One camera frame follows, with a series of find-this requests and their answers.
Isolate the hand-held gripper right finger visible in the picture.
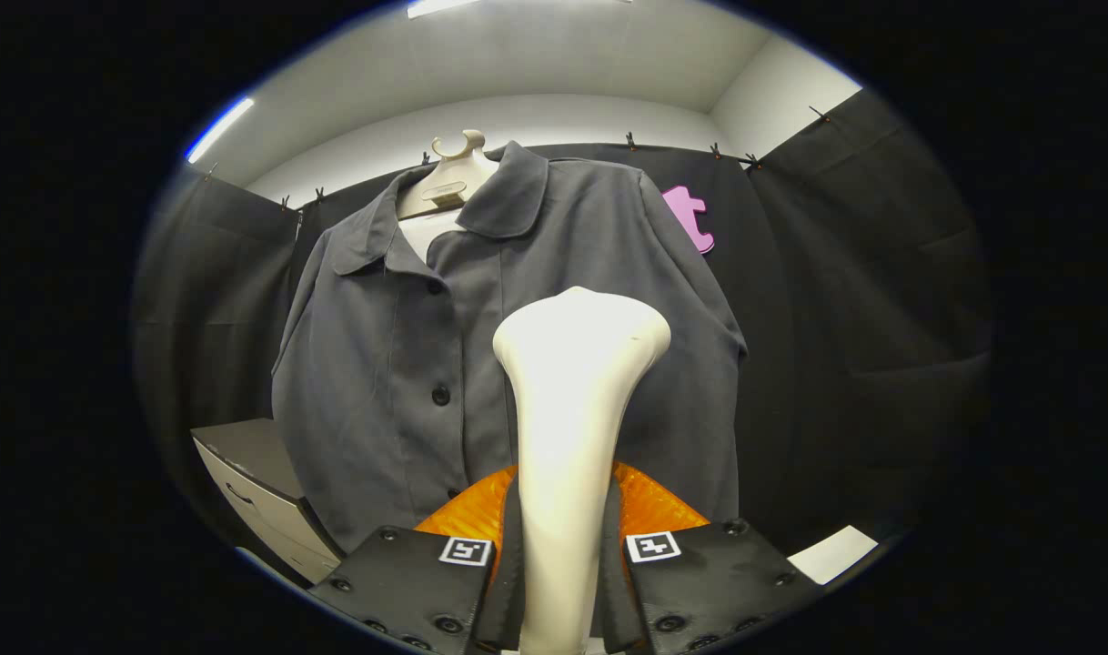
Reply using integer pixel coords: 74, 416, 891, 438
601, 460, 825, 655

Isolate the white garment steamer head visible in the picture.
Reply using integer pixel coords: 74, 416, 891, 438
492, 287, 673, 655

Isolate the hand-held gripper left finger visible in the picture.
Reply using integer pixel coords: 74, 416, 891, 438
305, 464, 527, 655

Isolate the narrow ceiling light strip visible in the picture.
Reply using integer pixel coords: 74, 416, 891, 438
185, 96, 256, 166

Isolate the grey-topped drawer cabinet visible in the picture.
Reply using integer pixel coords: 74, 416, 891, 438
191, 418, 347, 585

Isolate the white side table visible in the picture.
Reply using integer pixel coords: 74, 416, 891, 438
786, 524, 881, 586

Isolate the row of black backdrop clips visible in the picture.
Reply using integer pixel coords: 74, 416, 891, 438
204, 105, 832, 212

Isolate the grey button-up shirt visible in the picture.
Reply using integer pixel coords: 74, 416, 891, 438
271, 140, 749, 556

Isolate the rectangular ceiling light panel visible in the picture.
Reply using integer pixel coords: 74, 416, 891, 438
406, 0, 633, 20

